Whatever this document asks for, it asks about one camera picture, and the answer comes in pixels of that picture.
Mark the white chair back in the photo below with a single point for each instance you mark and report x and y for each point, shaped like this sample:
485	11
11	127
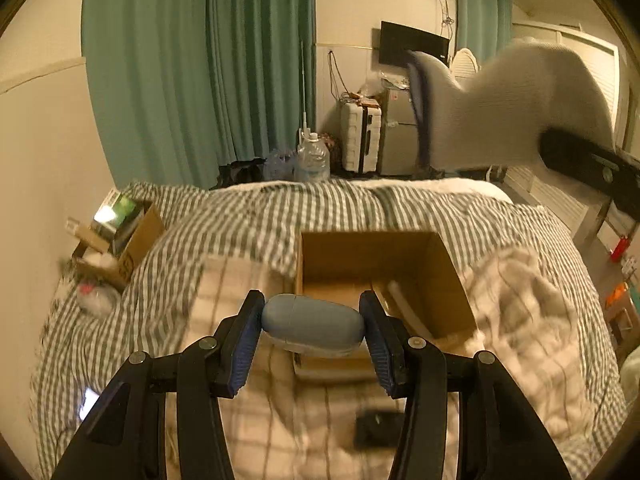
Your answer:
465	64

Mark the wide green curtain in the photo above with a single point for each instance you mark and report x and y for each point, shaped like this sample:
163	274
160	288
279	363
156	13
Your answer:
200	70

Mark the black flat screen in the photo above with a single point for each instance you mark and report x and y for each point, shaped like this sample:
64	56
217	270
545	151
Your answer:
400	42

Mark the large clear water bottle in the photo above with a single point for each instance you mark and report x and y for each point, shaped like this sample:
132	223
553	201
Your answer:
312	160

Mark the silver mini fridge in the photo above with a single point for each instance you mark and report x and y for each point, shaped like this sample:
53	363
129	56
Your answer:
397	132

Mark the grey white sock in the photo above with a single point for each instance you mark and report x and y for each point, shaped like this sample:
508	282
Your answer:
492	110

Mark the white checked blanket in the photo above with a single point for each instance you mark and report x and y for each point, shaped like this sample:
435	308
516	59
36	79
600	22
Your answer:
520	340

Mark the lit smartphone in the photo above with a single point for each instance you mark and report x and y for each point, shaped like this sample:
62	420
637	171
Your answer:
88	403

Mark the clear plastic bag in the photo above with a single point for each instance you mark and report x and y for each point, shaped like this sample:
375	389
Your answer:
280	162

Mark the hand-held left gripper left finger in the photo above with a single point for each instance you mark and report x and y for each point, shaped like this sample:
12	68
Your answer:
244	345

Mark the black bag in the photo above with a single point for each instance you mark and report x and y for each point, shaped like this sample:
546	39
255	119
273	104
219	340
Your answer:
242	172

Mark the white suitcase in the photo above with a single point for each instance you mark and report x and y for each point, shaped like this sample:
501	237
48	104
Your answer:
361	137

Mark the red bottle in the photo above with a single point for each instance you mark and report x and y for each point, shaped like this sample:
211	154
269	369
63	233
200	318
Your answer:
620	249

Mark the narrow green curtain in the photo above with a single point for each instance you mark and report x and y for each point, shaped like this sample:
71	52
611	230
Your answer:
482	15

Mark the small cardboard box with items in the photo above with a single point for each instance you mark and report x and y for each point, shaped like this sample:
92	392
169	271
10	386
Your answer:
131	245

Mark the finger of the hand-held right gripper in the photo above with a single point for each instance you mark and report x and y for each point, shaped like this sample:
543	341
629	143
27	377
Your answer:
424	120
595	167

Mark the grey striped duvet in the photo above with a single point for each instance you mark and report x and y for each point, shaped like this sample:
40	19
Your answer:
240	220

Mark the blue-grey oval case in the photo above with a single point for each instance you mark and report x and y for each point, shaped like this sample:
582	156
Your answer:
312	326

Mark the white louvred closet door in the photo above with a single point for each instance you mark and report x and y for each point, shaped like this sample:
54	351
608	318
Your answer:
600	65

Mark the orange object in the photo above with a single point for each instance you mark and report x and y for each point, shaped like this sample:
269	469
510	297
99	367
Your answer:
618	294

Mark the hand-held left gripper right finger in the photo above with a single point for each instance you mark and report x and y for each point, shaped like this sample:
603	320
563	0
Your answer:
380	355

